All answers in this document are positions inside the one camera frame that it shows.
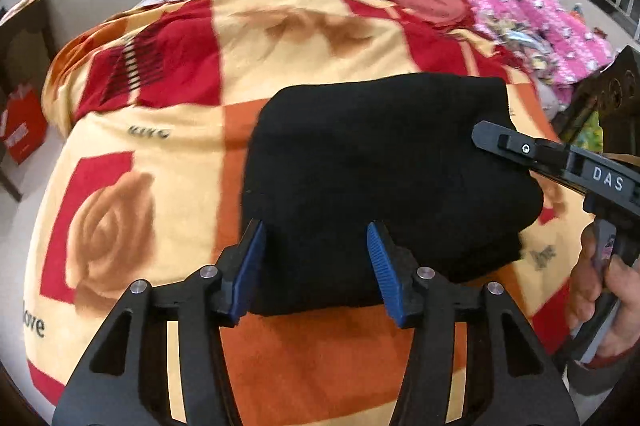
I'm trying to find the pink penguin print quilt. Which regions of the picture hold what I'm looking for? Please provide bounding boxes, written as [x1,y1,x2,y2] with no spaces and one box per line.
[425,0,616,107]

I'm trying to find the person's right forearm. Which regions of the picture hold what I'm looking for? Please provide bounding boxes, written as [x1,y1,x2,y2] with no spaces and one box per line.
[565,346,640,404]

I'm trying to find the colourful patterned cloth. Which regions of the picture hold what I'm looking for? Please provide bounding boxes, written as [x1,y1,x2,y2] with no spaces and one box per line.
[480,13,556,81]

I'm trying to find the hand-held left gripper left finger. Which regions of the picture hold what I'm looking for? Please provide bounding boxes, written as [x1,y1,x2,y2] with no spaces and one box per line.
[52,218,268,426]

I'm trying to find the black pants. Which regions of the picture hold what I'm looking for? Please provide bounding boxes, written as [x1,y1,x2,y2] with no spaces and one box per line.
[241,73,545,317]

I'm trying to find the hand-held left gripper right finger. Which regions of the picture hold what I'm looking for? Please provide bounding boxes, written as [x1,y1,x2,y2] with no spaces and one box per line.
[366,221,581,426]

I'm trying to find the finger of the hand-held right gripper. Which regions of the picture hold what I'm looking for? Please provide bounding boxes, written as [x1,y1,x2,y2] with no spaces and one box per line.
[471,121,584,193]

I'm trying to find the dark wooden bed frame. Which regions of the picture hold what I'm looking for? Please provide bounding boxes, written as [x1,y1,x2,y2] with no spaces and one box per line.
[552,46,640,157]

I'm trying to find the red bag on floor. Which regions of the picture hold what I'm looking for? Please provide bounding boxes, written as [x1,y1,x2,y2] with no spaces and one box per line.
[0,86,48,164]

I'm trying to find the person's right hand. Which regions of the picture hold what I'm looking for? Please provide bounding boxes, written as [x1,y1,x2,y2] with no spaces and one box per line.
[566,222,640,359]

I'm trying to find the red and yellow printed blanket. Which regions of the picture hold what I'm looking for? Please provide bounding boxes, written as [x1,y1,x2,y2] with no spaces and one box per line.
[20,0,591,426]

